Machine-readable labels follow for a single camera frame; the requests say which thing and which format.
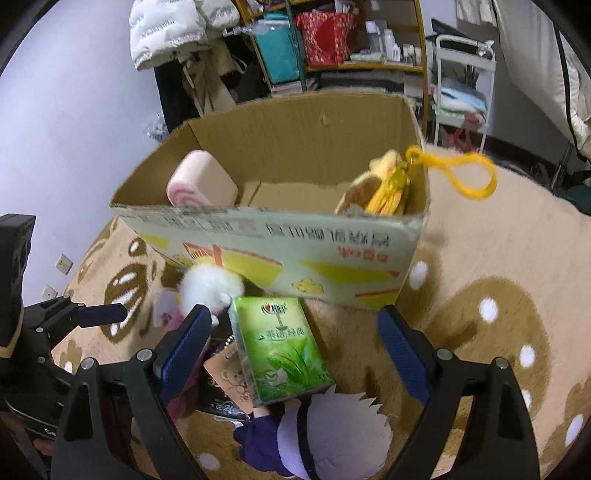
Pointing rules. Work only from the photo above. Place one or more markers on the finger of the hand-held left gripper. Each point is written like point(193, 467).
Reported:
point(99, 314)

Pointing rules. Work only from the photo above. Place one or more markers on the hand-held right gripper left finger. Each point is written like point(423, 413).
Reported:
point(184, 355)

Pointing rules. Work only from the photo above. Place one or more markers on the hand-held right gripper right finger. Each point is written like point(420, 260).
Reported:
point(405, 357)

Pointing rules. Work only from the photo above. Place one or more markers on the green tissue pack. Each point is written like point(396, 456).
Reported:
point(277, 350)

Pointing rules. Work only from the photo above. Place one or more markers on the printed cardboard box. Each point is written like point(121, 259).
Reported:
point(277, 138)

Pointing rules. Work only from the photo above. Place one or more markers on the bear print paper tag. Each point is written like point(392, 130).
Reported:
point(228, 374)

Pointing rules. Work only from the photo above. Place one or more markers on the white fluffy plush toy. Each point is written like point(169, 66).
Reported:
point(210, 284)

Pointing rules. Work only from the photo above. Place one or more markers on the purple white-haired plush doll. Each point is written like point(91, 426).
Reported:
point(332, 438)

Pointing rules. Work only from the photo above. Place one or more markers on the brown beige printed blanket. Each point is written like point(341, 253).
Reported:
point(461, 258)

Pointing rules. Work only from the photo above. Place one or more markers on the pink swirl roll plush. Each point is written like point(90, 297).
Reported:
point(198, 182)

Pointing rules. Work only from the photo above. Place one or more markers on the clear plastic bag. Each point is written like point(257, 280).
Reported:
point(156, 129)

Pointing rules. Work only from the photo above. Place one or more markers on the black hanging clothes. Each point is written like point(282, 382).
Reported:
point(173, 92)

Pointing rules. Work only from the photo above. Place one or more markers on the beige tote bag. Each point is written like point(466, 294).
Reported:
point(210, 87)

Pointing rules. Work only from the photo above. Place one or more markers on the folded cloths pile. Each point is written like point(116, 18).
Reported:
point(461, 99)

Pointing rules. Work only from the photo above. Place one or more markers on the white puffer jacket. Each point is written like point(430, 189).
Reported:
point(166, 32)

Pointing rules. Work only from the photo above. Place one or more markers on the yellow metal shelf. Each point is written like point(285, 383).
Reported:
point(364, 68)

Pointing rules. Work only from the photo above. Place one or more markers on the row of white bottles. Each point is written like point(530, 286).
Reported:
point(390, 44)

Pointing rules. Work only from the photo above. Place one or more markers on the teal bag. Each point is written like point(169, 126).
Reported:
point(277, 50)

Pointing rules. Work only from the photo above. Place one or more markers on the white utility cart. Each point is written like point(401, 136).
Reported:
point(464, 44)

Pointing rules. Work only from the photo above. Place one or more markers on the white bedding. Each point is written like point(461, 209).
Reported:
point(531, 60)

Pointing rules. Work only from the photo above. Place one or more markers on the red patterned bag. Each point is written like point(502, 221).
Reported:
point(325, 39)

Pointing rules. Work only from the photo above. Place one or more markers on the white wall outlet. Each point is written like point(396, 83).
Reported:
point(63, 264)
point(49, 291)

